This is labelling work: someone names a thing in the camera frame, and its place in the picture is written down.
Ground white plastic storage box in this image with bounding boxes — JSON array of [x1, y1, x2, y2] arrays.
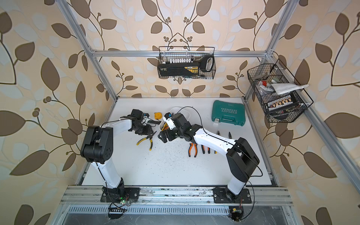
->
[[159, 107, 191, 131]]

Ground right wire basket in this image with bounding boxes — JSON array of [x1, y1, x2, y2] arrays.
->
[[247, 59, 314, 123]]

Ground orange long nose pliers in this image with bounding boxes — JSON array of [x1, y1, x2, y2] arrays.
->
[[187, 142, 198, 158]]

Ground white papers in basket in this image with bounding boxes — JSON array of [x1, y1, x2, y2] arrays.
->
[[270, 83, 309, 95]]

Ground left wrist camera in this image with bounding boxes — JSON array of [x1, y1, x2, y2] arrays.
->
[[141, 113, 151, 125]]

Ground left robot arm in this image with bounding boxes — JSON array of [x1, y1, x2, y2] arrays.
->
[[80, 109, 154, 206]]

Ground back wire basket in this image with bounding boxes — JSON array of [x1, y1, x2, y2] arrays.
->
[[157, 46, 216, 79]]

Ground socket set in right basket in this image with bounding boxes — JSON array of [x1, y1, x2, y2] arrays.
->
[[266, 94, 298, 112]]

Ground front aluminium rail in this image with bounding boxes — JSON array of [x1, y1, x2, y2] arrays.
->
[[60, 186, 293, 206]]

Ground orange combination pliers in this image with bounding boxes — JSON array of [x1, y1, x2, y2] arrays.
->
[[201, 145, 211, 154]]

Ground yellow tape measure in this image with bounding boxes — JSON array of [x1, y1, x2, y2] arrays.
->
[[154, 112, 163, 120]]

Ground wire basket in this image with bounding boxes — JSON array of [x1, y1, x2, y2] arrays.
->
[[157, 46, 216, 79], [247, 59, 314, 123]]

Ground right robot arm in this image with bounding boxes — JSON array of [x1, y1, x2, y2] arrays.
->
[[158, 112, 260, 203]]

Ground aluminium frame post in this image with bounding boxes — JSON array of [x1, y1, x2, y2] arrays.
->
[[55, 0, 118, 102]]

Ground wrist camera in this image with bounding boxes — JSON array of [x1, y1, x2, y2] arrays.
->
[[163, 112, 176, 130], [141, 113, 151, 125]]

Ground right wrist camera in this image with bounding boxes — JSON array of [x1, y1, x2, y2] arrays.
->
[[163, 112, 176, 130]]

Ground green tool case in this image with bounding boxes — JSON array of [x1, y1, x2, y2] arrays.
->
[[211, 100, 246, 126]]

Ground black yellow tool in basket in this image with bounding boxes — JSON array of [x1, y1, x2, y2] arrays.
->
[[157, 55, 216, 79]]

